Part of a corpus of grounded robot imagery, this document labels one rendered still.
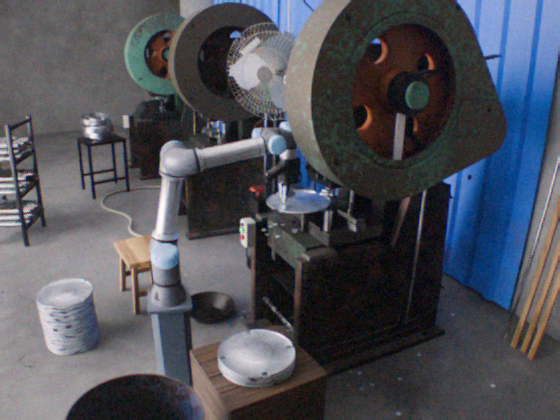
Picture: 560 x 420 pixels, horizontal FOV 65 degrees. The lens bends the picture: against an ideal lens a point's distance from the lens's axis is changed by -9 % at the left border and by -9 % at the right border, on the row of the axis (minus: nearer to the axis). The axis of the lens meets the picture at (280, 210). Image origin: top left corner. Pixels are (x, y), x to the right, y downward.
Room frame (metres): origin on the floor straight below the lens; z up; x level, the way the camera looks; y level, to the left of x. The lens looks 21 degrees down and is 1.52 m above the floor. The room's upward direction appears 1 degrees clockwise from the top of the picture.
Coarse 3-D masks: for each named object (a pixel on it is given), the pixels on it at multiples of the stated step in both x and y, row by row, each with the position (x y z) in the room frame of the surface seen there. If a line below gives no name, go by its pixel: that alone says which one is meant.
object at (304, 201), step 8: (296, 192) 2.17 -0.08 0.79; (304, 192) 2.17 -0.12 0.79; (312, 192) 2.16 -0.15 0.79; (272, 200) 2.06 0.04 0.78; (280, 200) 2.06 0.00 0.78; (288, 200) 2.04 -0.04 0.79; (296, 200) 2.04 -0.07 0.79; (304, 200) 2.04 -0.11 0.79; (312, 200) 2.05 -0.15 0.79; (320, 200) 2.05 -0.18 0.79; (328, 200) 2.05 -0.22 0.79; (272, 208) 1.96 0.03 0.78; (288, 208) 1.96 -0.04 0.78; (296, 208) 1.96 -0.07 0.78; (304, 208) 1.96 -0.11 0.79; (312, 208) 1.96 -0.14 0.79
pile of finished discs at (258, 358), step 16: (240, 336) 1.54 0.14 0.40; (256, 336) 1.55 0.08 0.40; (272, 336) 1.55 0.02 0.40; (224, 352) 1.44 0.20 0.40; (240, 352) 1.44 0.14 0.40; (256, 352) 1.44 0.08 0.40; (272, 352) 1.44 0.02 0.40; (288, 352) 1.45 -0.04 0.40; (224, 368) 1.35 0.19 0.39; (240, 368) 1.35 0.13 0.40; (256, 368) 1.35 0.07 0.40; (272, 368) 1.35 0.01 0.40; (288, 368) 1.36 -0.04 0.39; (240, 384) 1.31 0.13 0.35; (256, 384) 1.30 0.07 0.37; (272, 384) 1.31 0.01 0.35
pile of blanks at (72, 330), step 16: (80, 304) 1.91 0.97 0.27; (48, 320) 1.84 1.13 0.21; (64, 320) 1.84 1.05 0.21; (80, 320) 1.89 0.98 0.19; (96, 320) 2.01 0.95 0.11; (48, 336) 1.85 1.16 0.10; (64, 336) 1.84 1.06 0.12; (80, 336) 1.88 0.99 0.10; (96, 336) 1.97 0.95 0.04; (64, 352) 1.84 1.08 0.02; (80, 352) 1.86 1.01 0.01
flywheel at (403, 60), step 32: (384, 32) 1.74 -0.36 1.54; (416, 32) 1.81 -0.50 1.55; (384, 64) 1.75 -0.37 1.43; (416, 64) 1.82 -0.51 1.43; (448, 64) 1.89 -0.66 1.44; (352, 96) 1.69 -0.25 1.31; (384, 96) 1.71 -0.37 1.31; (416, 96) 1.65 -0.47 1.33; (448, 96) 1.90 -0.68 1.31; (384, 128) 1.76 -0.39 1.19; (416, 128) 1.86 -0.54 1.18
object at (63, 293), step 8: (64, 280) 2.11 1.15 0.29; (72, 280) 2.11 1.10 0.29; (80, 280) 2.12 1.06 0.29; (40, 288) 2.00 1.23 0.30; (48, 288) 2.01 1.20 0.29; (56, 288) 2.02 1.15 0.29; (64, 288) 2.01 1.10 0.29; (72, 288) 2.02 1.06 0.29; (80, 288) 2.03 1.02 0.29; (88, 288) 2.04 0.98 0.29; (40, 296) 1.93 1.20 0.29; (48, 296) 1.94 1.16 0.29; (56, 296) 1.93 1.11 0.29; (64, 296) 1.94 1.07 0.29; (72, 296) 1.95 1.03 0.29; (80, 296) 1.96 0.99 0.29; (88, 296) 1.96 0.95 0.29; (48, 304) 1.86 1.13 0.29; (56, 304) 1.87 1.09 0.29; (64, 304) 1.87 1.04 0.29; (72, 304) 1.88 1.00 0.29
